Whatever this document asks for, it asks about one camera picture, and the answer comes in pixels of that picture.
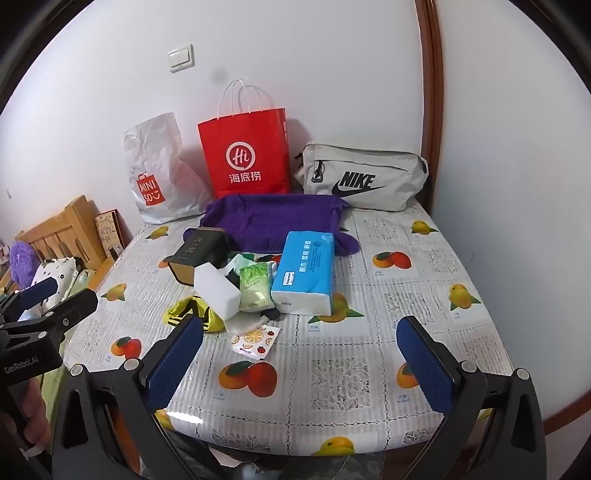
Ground wooden chair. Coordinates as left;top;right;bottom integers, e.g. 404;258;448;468
16;195;100;273

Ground white plastic shopping bag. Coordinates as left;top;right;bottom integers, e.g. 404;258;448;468
122;112;211;225

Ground purple plush toy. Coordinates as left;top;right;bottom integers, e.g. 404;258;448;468
9;240;42;284

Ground brown wooden door frame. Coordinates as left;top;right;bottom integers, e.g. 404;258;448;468
414;0;444;213

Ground dark tea tin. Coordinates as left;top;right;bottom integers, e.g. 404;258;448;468
167;227;232;284

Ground red paper shopping bag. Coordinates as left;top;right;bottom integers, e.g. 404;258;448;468
198;79;293;200

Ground patterned notebook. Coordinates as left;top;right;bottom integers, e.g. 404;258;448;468
95;210;123;259

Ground green tissue pack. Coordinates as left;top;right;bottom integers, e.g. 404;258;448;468
239;262;274;312

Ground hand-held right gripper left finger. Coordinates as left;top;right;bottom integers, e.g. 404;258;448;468
48;316;206;480

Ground yellow bag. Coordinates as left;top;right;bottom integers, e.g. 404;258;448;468
164;296;227;334

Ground grey waist bag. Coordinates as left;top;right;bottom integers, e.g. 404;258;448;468
294;142;429;212

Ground white wall light switch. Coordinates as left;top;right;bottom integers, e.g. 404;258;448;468
167;45;195;73

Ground polka dot pillow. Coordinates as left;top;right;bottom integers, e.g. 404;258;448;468
30;257;84;301

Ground person's dark trousers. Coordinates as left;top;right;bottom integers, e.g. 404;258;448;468
159;429;384;480

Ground fruit print tablecloth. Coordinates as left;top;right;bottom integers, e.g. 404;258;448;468
62;200;515;455

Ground purple towel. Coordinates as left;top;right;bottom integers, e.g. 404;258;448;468
183;194;362;256

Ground white sponge block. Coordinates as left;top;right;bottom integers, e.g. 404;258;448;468
193;264;242;321

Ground person's left hand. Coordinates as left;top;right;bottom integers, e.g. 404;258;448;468
0;376;54;450

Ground fruit print wipe packet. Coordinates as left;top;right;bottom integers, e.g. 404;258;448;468
230;323;282;360

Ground blue tissue pack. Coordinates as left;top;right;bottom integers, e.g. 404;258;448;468
270;231;335;317

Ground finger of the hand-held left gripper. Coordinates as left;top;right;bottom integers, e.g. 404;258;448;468
0;290;99;340
0;279;58;319

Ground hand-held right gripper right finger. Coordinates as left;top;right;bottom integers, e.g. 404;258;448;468
398;316;552;480

